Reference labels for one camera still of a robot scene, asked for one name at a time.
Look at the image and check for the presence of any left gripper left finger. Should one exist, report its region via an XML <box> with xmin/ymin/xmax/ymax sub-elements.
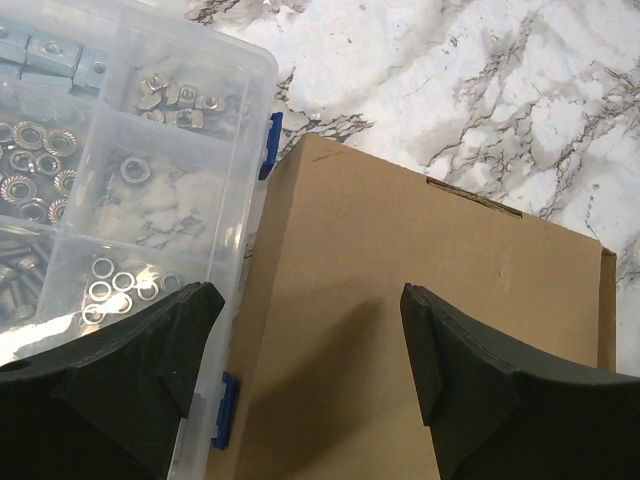
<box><xmin>1</xmin><ymin>283</ymin><xmax>225</xmax><ymax>479</ymax></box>

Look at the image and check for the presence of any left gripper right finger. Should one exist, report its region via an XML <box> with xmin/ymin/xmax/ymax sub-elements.
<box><xmin>400</xmin><ymin>284</ymin><xmax>639</xmax><ymax>479</ymax></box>

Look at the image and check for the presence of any brown cardboard box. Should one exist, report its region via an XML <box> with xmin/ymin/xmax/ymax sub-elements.
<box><xmin>205</xmin><ymin>134</ymin><xmax>617</xmax><ymax>479</ymax></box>

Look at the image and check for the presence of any clear plastic screw organizer box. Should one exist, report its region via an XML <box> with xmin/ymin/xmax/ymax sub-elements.
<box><xmin>1</xmin><ymin>1</ymin><xmax>281</xmax><ymax>479</ymax></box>

